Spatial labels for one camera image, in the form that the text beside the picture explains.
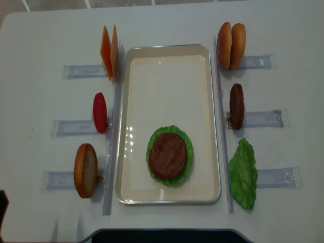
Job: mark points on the orange cheese slice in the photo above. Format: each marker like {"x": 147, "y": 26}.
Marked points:
{"x": 114, "y": 53}
{"x": 105, "y": 50}

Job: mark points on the green lettuce leaf on tray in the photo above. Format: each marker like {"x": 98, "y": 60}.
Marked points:
{"x": 188, "y": 144}

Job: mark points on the brown meat patty on tray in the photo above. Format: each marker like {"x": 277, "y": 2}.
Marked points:
{"x": 169, "y": 155}

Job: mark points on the red tomato slice on tray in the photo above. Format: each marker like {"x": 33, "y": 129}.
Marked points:
{"x": 156, "y": 174}

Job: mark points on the upright red tomato slice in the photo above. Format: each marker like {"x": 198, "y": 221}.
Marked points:
{"x": 100, "y": 113}

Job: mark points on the upright brown meat patty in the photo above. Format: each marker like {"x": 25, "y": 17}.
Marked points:
{"x": 237, "y": 109}

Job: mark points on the upright green lettuce leaf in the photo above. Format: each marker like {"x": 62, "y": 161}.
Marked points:
{"x": 243, "y": 175}

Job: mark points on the clear tomato holder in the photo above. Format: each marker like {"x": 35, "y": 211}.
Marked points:
{"x": 61, "y": 128}

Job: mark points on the clear cheese holder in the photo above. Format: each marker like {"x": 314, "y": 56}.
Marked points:
{"x": 83, "y": 71}

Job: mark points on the clear lettuce holder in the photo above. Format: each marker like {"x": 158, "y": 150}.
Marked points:
{"x": 279, "y": 178}

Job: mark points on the white metal tray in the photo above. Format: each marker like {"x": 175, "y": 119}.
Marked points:
{"x": 167, "y": 89}

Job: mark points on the upright cut bun half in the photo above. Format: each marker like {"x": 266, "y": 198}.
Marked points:
{"x": 85, "y": 170}

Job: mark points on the left sesame bun half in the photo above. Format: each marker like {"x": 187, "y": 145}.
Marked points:
{"x": 224, "y": 44}

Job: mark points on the sesame bun half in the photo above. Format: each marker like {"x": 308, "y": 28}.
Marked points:
{"x": 224, "y": 44}
{"x": 238, "y": 32}

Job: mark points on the clear patty holder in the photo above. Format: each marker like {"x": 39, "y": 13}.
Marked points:
{"x": 277, "y": 118}

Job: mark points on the right sesame bun half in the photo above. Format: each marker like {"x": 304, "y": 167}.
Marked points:
{"x": 238, "y": 32}

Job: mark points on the dark base at bottom edge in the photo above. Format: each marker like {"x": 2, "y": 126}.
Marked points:
{"x": 168, "y": 235}

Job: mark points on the clear right bun holder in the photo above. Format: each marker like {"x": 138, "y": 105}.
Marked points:
{"x": 266, "y": 61}

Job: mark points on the clear bun holder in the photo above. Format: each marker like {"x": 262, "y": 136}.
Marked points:
{"x": 57, "y": 180}
{"x": 266, "y": 61}

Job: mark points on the clear left bun holder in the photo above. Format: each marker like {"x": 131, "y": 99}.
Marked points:
{"x": 57, "y": 180}

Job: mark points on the dark object at left edge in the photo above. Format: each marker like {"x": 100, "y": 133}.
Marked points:
{"x": 4, "y": 202}

